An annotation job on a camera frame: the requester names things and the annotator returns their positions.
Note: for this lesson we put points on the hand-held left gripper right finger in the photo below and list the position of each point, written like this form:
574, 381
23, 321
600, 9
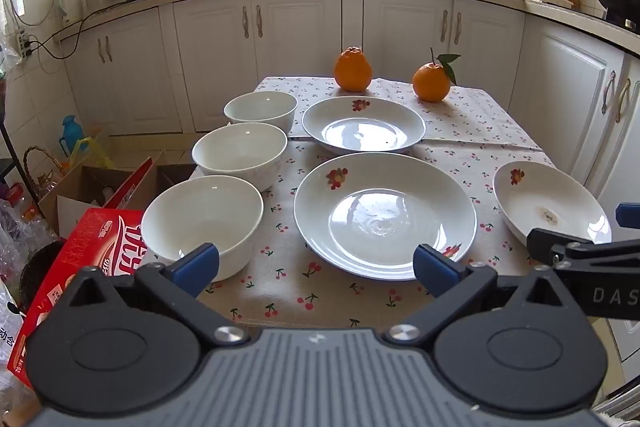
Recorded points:
434, 274

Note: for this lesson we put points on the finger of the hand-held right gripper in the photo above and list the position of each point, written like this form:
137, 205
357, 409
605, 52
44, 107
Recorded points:
545, 244
630, 216

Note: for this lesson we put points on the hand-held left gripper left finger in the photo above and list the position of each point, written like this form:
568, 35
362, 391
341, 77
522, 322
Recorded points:
196, 266

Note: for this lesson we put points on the white plate with stain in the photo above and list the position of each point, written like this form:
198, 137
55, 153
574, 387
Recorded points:
545, 199

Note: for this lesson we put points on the white ceramic bowl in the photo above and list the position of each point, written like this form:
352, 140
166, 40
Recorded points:
240, 157
200, 217
260, 112

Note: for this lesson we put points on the white plate fruit print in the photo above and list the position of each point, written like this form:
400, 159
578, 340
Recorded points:
385, 214
363, 124

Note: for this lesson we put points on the cherry print tablecloth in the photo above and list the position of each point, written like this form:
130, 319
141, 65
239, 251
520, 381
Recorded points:
300, 277

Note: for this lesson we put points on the red carton box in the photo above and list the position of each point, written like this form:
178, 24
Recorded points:
85, 252

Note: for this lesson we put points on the brown cardboard box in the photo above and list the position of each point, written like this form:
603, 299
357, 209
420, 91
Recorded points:
80, 192

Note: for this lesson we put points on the yellow plastic bag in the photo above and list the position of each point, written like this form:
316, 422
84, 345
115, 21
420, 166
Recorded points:
95, 152

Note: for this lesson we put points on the black bin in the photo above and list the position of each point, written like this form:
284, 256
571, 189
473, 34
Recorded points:
42, 267

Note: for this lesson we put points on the wicker basket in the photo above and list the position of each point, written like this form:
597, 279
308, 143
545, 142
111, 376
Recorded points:
45, 179

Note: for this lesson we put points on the blue thermos jug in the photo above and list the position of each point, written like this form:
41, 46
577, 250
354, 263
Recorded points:
74, 134

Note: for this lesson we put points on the orange with green leaf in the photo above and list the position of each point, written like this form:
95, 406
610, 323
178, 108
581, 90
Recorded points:
431, 82

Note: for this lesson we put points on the orange with knobbed top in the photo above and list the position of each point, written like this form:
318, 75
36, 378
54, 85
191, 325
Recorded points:
352, 69

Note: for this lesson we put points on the white power strip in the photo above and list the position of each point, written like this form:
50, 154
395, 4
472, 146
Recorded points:
22, 43

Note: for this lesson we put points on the white electric kettle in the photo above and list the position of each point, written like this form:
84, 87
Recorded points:
70, 4

